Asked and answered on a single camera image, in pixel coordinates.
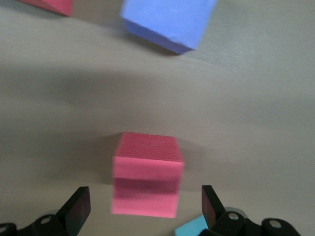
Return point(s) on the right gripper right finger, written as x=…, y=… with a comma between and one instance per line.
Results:
x=233, y=222

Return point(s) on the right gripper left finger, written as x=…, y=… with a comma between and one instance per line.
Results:
x=76, y=209

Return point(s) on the blue foam cube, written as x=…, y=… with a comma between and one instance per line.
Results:
x=192, y=227

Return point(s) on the red foam cube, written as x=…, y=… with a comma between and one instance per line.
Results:
x=147, y=159
x=56, y=6

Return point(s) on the purple foam cube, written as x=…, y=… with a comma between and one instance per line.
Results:
x=167, y=22

